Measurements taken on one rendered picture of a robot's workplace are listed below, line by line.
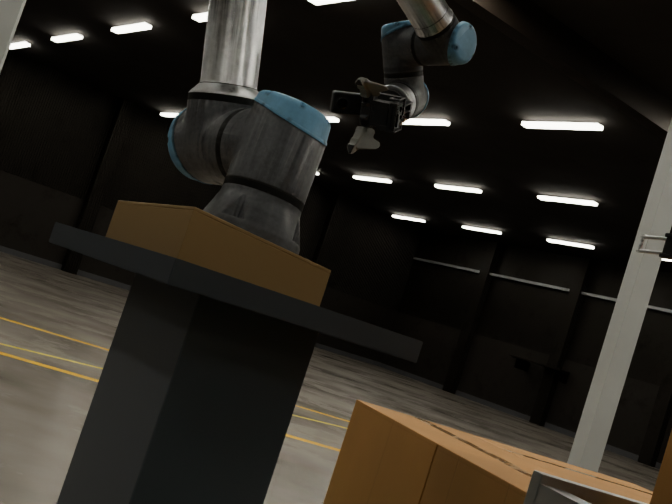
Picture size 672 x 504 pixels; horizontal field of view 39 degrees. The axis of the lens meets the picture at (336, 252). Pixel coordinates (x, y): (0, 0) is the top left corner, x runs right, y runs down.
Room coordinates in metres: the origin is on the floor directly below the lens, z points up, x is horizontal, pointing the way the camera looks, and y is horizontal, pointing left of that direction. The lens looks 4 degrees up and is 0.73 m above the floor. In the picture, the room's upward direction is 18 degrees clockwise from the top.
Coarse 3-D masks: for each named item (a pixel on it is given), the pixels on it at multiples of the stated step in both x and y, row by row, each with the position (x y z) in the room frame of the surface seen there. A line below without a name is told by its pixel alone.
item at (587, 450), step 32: (0, 0) 4.05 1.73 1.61; (0, 32) 4.06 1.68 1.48; (0, 64) 4.08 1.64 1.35; (640, 224) 5.14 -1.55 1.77; (640, 256) 5.06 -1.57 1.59; (640, 288) 5.05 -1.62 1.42; (640, 320) 5.07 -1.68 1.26; (608, 352) 5.08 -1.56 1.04; (608, 384) 5.04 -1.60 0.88; (608, 416) 5.06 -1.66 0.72; (576, 448) 5.11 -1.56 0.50
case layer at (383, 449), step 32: (352, 416) 2.76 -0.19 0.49; (384, 416) 2.54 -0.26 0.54; (352, 448) 2.68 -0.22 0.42; (384, 448) 2.47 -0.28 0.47; (416, 448) 2.29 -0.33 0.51; (448, 448) 2.16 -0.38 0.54; (480, 448) 2.45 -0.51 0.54; (512, 448) 2.84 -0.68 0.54; (352, 480) 2.61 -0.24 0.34; (384, 480) 2.41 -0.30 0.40; (416, 480) 2.24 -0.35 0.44; (448, 480) 2.10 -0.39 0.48; (480, 480) 1.97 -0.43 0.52; (512, 480) 1.92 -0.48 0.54; (576, 480) 2.44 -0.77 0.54; (608, 480) 2.82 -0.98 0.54
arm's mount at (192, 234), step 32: (128, 224) 1.64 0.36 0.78; (160, 224) 1.54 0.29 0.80; (192, 224) 1.47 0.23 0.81; (224, 224) 1.50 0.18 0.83; (192, 256) 1.48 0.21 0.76; (224, 256) 1.51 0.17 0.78; (256, 256) 1.55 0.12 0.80; (288, 256) 1.58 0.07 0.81; (288, 288) 1.60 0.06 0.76; (320, 288) 1.63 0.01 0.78
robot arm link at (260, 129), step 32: (256, 96) 1.68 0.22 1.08; (288, 96) 1.64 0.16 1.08; (224, 128) 1.70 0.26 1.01; (256, 128) 1.64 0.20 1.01; (288, 128) 1.62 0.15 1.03; (320, 128) 1.65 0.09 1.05; (224, 160) 1.70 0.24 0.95; (256, 160) 1.62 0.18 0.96; (288, 160) 1.62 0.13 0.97; (320, 160) 1.69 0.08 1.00; (288, 192) 1.63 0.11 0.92
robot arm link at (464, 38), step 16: (400, 0) 1.89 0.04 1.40; (416, 0) 1.88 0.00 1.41; (432, 0) 1.89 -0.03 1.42; (416, 16) 1.91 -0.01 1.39; (432, 16) 1.91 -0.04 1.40; (448, 16) 1.93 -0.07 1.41; (416, 32) 1.97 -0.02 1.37; (432, 32) 1.94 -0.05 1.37; (448, 32) 1.94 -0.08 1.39; (464, 32) 1.95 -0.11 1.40; (416, 48) 2.02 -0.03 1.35; (432, 48) 1.97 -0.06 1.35; (448, 48) 1.95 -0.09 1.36; (464, 48) 1.96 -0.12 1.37; (432, 64) 2.03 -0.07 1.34; (448, 64) 2.00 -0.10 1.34
